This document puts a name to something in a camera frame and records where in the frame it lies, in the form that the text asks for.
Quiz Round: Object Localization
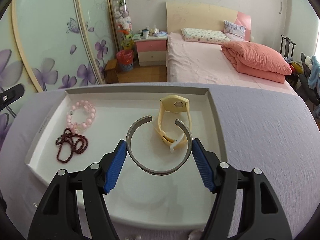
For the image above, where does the white mug on nightstand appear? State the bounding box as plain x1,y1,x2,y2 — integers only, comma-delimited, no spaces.
142,29,150,39

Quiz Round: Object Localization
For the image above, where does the pink bead bracelet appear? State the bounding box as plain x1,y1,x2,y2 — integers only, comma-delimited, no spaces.
66,100,97,133

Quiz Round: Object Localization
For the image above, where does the white shallow tray box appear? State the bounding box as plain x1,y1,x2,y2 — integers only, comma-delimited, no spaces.
25,86,226,230

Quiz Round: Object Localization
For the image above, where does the grey metal cuff bangle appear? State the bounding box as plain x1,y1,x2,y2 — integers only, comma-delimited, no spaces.
125,115,194,176

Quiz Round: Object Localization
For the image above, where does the small wooden stool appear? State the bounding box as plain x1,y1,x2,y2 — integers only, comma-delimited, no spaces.
104,59,119,84

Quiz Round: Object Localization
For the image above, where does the floral white pillow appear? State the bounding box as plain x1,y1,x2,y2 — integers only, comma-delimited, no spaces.
181,28,231,44

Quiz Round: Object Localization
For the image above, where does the clear plush toy tube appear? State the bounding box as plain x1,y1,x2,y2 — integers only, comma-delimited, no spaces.
112,0,134,50

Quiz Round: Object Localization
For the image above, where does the pink white nightstand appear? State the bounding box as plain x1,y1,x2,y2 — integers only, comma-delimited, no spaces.
135,35,167,67

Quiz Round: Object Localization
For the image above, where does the light purple pillow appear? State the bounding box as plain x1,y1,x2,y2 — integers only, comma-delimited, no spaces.
224,20,246,41

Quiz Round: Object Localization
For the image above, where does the bed with pink sheet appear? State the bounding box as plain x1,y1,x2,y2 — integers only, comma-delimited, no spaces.
166,1,295,95

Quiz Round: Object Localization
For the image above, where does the dark wooden chair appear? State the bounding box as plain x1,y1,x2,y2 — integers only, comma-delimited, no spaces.
280,34,296,57

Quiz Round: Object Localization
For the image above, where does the red mesh trash bin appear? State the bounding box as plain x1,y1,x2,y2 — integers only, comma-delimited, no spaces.
116,49,134,72

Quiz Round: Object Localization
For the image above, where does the blue plush robe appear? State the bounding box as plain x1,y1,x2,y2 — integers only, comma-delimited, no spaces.
308,58,319,93

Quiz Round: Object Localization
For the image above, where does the dark red bead necklace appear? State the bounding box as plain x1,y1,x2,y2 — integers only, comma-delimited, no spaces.
55,127,89,165

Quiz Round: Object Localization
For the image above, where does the folded salmon pink quilt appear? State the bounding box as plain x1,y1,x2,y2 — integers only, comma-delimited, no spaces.
221,41,292,83

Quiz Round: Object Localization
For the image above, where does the floral sliding wardrobe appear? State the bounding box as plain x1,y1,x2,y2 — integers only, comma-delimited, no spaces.
1,0,116,140

